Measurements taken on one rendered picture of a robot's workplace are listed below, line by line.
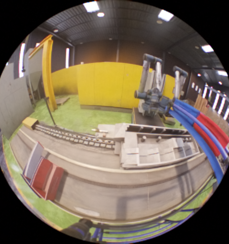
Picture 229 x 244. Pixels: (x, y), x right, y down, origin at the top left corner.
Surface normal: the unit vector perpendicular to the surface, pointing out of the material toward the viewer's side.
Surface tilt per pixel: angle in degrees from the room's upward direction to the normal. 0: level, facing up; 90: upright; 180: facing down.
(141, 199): 0
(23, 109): 90
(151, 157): 31
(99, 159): 0
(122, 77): 90
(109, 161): 0
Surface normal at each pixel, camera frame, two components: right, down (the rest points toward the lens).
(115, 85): -0.09, 0.60
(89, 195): 0.07, -0.79
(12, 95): 0.99, 0.11
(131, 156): -0.29, -0.68
